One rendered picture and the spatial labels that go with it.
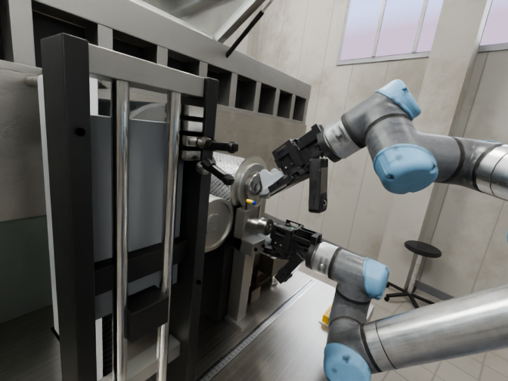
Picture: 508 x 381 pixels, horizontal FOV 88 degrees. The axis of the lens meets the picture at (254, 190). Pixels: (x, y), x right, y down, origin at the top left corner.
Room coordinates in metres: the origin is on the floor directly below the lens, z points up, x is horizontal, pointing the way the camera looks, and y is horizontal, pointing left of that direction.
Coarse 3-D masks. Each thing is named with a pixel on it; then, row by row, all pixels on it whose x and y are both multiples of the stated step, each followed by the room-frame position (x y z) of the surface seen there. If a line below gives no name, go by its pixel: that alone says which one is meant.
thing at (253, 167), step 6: (246, 168) 0.60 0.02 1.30; (252, 168) 0.61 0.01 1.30; (258, 168) 0.63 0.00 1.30; (264, 168) 0.65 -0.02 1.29; (240, 174) 0.59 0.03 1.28; (246, 174) 0.60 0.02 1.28; (240, 180) 0.58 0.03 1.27; (240, 186) 0.58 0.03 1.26; (240, 192) 0.59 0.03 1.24; (240, 198) 0.59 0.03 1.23; (240, 204) 0.59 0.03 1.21
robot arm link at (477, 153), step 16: (464, 144) 0.40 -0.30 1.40; (480, 144) 0.40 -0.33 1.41; (496, 144) 0.39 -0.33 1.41; (464, 160) 0.39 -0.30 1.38; (480, 160) 0.38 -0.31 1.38; (496, 160) 0.36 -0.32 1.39; (464, 176) 0.40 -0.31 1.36; (480, 176) 0.37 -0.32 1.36; (496, 176) 0.35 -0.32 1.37; (496, 192) 0.35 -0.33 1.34
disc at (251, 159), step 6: (252, 156) 0.63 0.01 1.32; (258, 156) 0.64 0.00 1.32; (246, 162) 0.61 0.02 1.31; (252, 162) 0.63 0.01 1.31; (258, 162) 0.64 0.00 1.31; (264, 162) 0.67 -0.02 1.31; (240, 168) 0.59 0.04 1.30; (234, 174) 0.58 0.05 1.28; (234, 180) 0.58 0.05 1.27; (234, 186) 0.58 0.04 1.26; (234, 192) 0.58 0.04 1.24; (234, 198) 0.58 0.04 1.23; (234, 204) 0.59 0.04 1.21; (258, 204) 0.66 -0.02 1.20
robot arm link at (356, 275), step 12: (336, 252) 0.54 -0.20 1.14; (348, 252) 0.53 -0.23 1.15; (336, 264) 0.52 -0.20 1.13; (348, 264) 0.51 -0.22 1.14; (360, 264) 0.50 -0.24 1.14; (372, 264) 0.50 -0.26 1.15; (336, 276) 0.51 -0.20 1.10; (348, 276) 0.50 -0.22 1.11; (360, 276) 0.48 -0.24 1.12; (372, 276) 0.48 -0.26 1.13; (384, 276) 0.47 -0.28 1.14; (348, 288) 0.49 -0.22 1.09; (360, 288) 0.48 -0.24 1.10; (372, 288) 0.47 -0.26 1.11; (384, 288) 0.49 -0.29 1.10; (360, 300) 0.48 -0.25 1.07
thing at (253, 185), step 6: (252, 174) 0.61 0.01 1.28; (258, 174) 0.61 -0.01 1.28; (246, 180) 0.60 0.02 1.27; (252, 180) 0.60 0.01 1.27; (258, 180) 0.62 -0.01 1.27; (246, 186) 0.59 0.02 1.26; (252, 186) 0.60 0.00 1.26; (258, 186) 0.62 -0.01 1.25; (246, 192) 0.59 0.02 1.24; (252, 192) 0.60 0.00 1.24; (258, 192) 0.63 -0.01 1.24; (246, 198) 0.61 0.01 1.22; (252, 198) 0.61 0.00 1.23; (258, 198) 0.63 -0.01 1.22
